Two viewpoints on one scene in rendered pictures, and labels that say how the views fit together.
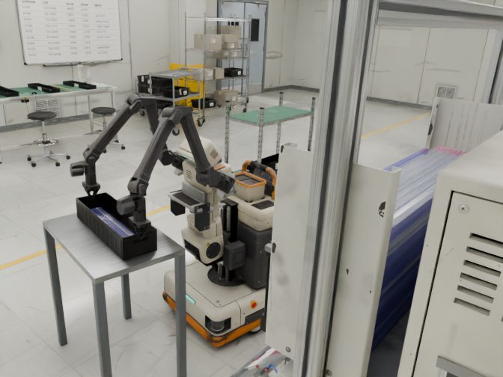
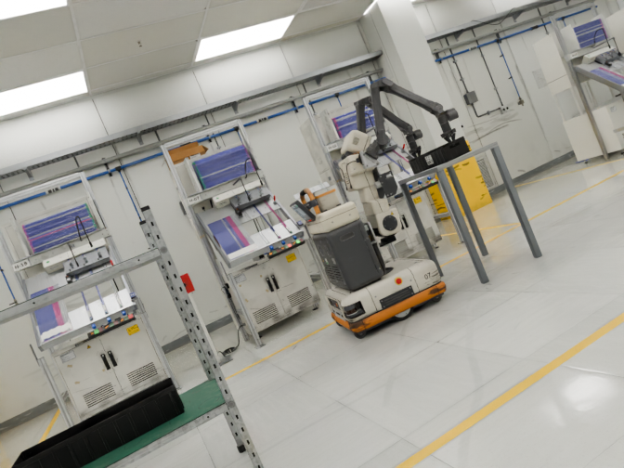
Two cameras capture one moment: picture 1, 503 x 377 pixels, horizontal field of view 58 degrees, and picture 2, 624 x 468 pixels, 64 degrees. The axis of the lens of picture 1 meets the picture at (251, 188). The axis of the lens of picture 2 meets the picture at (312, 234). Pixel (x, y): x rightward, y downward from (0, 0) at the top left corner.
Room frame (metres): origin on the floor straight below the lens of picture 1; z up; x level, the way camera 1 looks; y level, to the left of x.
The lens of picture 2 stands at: (5.60, 1.61, 0.86)
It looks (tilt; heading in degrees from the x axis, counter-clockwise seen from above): 3 degrees down; 211
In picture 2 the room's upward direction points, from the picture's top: 23 degrees counter-clockwise
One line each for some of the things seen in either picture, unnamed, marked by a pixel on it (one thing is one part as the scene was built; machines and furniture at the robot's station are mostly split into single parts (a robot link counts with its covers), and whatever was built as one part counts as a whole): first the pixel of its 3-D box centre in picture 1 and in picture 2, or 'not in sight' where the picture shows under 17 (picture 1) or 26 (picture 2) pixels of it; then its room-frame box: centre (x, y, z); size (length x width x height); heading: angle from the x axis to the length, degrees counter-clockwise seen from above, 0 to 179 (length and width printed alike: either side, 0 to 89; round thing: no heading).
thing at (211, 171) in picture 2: not in sight; (224, 167); (1.89, -1.19, 1.52); 0.51 x 0.13 x 0.27; 141
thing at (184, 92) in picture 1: (175, 92); not in sight; (7.54, 1.32, 0.63); 0.40 x 0.30 x 0.14; 155
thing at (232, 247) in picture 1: (214, 251); (378, 232); (2.40, 0.20, 0.53); 0.28 x 0.27 x 0.25; 41
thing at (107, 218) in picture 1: (114, 227); not in sight; (2.06, 0.69, 0.83); 0.51 x 0.07 x 0.03; 41
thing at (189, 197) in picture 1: (191, 205); (380, 183); (2.36, 0.34, 0.84); 0.28 x 0.16 x 0.22; 41
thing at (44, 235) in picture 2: not in sight; (84, 293); (2.97, -2.25, 0.95); 1.35 x 0.82 x 1.90; 51
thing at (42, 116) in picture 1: (46, 138); not in sight; (5.50, 2.60, 0.31); 0.52 x 0.49 x 0.62; 141
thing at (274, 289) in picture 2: not in sight; (266, 291); (1.86, -1.32, 0.31); 0.70 x 0.65 x 0.62; 141
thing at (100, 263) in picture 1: (115, 300); (464, 215); (2.05, 0.70, 0.40); 0.70 x 0.45 x 0.80; 41
